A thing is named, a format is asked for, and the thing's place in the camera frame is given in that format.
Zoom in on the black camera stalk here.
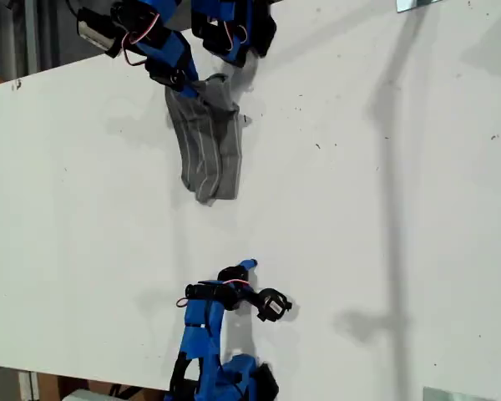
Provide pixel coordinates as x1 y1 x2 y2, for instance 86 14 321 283
235 287 264 311

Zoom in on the red white servo wire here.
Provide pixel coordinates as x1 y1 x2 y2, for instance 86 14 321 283
119 11 162 67
175 277 252 309

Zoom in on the white plastic container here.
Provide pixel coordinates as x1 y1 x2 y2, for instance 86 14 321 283
59 388 114 401

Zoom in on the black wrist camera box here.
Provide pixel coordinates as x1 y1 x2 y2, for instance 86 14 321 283
76 7 124 58
256 287 294 323

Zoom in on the white table leg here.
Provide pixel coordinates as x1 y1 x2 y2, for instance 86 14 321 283
18 369 41 401

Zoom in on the grey white-striped towel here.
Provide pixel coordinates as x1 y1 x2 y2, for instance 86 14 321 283
164 73 252 208

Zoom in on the grey metal post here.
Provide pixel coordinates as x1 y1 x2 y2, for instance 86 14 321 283
23 0 40 79

